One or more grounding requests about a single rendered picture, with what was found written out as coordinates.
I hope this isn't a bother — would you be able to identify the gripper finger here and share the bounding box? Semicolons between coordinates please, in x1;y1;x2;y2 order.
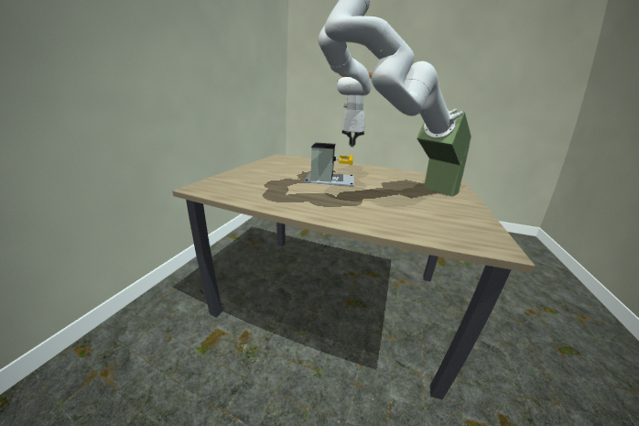
352;131;364;147
342;130;352;146

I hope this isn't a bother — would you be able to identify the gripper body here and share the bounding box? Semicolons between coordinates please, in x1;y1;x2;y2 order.
342;109;365;133

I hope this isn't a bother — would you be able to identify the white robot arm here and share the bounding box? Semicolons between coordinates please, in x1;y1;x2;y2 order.
318;0;463;138

